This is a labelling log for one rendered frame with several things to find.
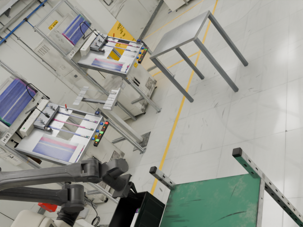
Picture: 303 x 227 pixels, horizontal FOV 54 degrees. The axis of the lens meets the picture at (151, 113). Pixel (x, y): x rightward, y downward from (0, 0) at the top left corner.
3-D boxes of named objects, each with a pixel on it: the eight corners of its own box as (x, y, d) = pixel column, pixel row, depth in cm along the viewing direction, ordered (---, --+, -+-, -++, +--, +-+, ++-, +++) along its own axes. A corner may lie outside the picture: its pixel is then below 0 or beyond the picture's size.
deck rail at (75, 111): (103, 119, 344) (103, 115, 339) (103, 120, 343) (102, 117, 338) (49, 105, 358) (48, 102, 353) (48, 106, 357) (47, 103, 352)
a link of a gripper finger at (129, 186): (145, 191, 123) (129, 179, 119) (139, 206, 118) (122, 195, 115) (135, 192, 127) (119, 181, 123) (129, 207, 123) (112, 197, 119)
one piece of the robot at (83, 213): (72, 218, 146) (56, 207, 140) (77, 209, 149) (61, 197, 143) (85, 219, 140) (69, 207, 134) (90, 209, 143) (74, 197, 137)
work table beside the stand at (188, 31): (237, 91, 319) (194, 37, 285) (190, 102, 372) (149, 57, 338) (248, 63, 341) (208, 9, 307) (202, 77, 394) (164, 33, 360)
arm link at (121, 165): (84, 160, 114) (84, 181, 109) (103, 147, 108) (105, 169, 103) (107, 167, 121) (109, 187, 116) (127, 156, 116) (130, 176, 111)
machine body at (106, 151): (128, 156, 391) (94, 128, 365) (107, 204, 348) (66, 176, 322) (100, 164, 434) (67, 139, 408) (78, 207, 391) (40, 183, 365)
